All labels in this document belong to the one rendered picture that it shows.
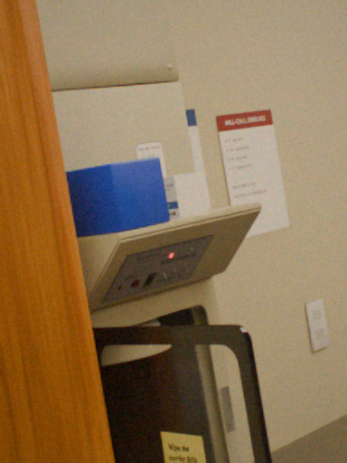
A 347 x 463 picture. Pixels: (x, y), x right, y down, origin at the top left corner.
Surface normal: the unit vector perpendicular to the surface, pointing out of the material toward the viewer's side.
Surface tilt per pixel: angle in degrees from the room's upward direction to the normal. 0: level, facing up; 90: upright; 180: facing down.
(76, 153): 90
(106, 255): 90
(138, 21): 90
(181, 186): 90
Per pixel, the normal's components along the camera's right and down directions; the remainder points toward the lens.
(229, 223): 0.65, 0.63
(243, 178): 0.76, -0.09
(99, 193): -0.63, 0.14
